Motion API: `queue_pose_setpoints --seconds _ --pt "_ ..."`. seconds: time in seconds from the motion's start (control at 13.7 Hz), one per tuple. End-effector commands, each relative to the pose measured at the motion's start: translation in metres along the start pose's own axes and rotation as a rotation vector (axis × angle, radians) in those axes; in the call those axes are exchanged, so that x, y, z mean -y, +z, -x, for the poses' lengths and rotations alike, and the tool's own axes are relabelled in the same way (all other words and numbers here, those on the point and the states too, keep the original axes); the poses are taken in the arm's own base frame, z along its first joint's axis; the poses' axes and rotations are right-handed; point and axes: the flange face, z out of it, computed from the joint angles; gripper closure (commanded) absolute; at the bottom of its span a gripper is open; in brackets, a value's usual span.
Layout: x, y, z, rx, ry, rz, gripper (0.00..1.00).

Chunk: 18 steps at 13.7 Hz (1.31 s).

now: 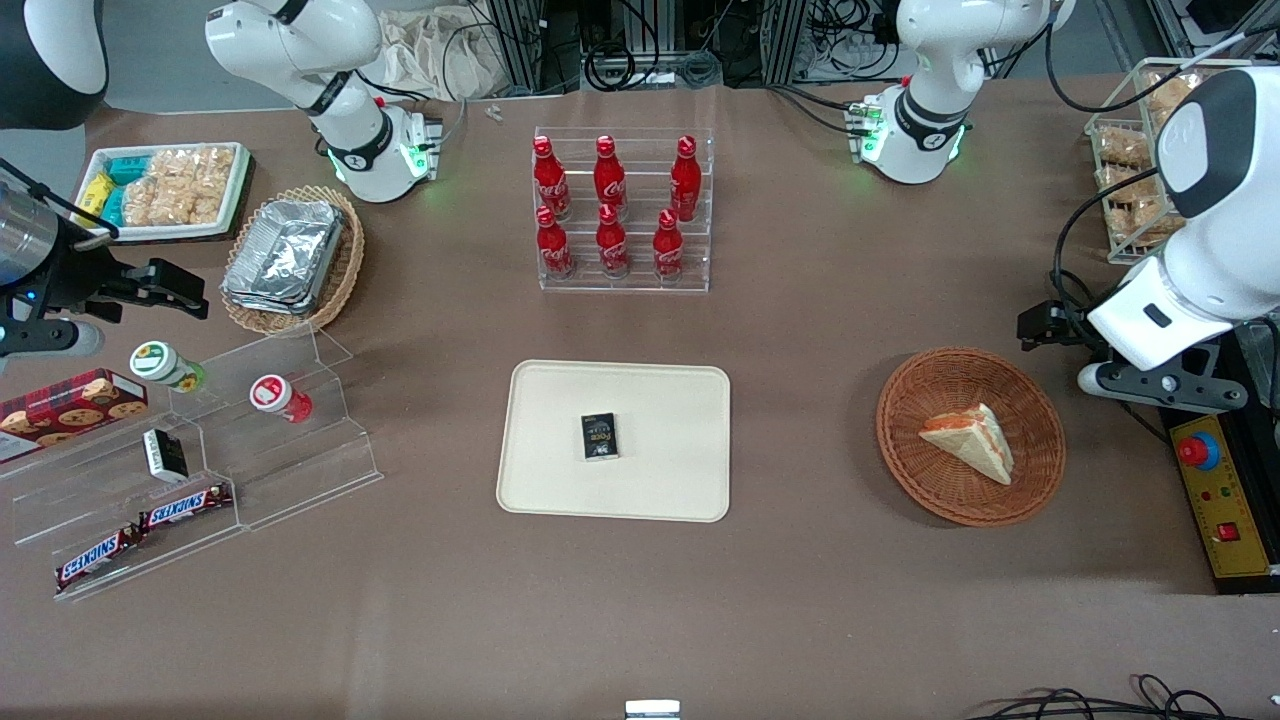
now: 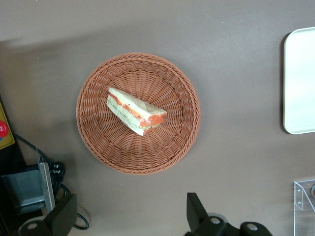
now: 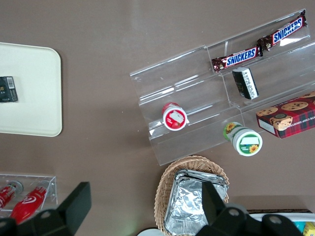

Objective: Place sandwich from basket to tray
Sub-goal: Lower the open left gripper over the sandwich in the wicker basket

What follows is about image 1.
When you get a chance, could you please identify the beige cloth bag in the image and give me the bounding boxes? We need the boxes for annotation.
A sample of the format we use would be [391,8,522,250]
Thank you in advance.
[375,8,513,101]

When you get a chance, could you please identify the black base cables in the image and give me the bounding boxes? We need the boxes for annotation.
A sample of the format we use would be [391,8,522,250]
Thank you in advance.
[768,84,873,137]

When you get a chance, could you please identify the green bottle sunflower cap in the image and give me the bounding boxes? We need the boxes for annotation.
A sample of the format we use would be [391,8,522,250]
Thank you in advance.
[130,341,207,393]

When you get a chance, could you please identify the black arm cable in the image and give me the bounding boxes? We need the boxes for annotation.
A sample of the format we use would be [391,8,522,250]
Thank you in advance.
[1045,0,1261,114]

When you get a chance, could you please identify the bagged fried snack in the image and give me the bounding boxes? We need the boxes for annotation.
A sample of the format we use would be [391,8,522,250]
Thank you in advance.
[1098,165,1161,202]
[1145,72,1198,131]
[1095,130,1153,167]
[1105,200,1187,247]

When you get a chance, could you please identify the black and white small box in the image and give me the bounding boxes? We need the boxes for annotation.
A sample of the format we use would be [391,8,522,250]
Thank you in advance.
[142,428,189,483]

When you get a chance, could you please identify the small black card box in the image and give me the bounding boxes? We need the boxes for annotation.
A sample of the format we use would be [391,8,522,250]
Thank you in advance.
[581,412,620,462]

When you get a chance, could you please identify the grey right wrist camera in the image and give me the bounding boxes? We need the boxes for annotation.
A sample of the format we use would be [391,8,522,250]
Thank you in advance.
[0,318,105,360]

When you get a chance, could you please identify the clear acrylic stepped shelf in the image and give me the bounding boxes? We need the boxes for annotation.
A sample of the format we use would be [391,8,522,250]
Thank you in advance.
[0,325,384,603]

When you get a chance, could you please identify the beige plastic tray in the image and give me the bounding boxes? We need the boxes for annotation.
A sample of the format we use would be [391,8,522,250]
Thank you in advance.
[496,360,732,523]

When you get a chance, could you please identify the wire basket of pastries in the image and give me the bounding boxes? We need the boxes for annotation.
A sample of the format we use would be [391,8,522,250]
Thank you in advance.
[1086,58,1256,266]

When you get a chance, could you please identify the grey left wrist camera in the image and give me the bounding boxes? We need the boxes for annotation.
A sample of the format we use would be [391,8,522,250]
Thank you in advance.
[1078,358,1249,414]

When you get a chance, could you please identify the red cola bottle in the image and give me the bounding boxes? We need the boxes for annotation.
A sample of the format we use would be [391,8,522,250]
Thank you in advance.
[536,207,576,281]
[594,136,628,221]
[670,136,703,223]
[596,204,630,279]
[533,136,571,221]
[653,208,685,283]

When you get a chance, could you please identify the stacked aluminium foil trays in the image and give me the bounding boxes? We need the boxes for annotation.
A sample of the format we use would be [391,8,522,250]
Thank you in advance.
[222,198,346,316]

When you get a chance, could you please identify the white rectangular snack tray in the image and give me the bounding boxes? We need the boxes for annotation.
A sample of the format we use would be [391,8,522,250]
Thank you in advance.
[85,142,253,243]

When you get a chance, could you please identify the triangular sandwich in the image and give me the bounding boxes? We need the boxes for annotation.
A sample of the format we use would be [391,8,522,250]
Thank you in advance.
[918,403,1015,486]

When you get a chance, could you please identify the Snickers chocolate bar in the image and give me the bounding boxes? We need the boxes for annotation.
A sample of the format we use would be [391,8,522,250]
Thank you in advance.
[55,527,144,591]
[138,484,234,531]

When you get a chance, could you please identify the black table cable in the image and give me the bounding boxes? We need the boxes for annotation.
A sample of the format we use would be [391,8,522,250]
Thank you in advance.
[1048,268,1097,346]

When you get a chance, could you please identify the red bottle white cap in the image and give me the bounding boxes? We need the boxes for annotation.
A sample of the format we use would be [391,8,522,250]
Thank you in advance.
[249,374,314,424]

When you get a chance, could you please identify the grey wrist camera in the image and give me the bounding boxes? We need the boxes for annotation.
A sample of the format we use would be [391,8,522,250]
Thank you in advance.
[0,318,105,360]
[1078,358,1249,414]

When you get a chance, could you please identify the black machine housing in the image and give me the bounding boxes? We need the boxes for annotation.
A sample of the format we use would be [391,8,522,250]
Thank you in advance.
[1158,320,1280,597]

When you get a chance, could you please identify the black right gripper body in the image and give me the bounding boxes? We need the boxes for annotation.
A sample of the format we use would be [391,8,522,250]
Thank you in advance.
[30,222,153,323]

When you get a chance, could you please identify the black floor cables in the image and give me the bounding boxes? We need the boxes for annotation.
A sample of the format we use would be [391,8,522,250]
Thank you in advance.
[965,675,1241,720]

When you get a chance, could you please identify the red cookie box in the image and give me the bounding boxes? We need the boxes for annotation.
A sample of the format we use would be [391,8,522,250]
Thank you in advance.
[0,369,149,463]

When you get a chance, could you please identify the brown round wicker basket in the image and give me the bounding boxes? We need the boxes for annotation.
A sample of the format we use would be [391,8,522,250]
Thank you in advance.
[876,347,1067,528]

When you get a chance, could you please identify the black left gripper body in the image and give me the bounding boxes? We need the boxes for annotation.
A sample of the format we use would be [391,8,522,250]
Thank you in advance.
[1018,300,1101,351]

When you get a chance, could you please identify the aluminium frame post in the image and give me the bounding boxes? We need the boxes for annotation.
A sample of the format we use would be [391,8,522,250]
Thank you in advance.
[490,0,547,96]
[764,0,807,87]

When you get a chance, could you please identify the black cable bundle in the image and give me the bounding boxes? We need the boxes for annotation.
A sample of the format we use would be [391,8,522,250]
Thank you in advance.
[580,0,723,93]

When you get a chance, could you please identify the yellow emergency stop control panel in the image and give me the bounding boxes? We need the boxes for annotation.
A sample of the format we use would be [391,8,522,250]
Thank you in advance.
[1170,414,1278,582]

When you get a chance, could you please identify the tan oval wicker basket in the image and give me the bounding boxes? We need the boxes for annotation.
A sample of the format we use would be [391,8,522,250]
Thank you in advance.
[220,185,366,336]

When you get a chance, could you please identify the clear acrylic bottle rack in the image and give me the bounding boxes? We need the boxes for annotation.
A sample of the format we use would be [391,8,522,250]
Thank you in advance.
[533,126,716,294]

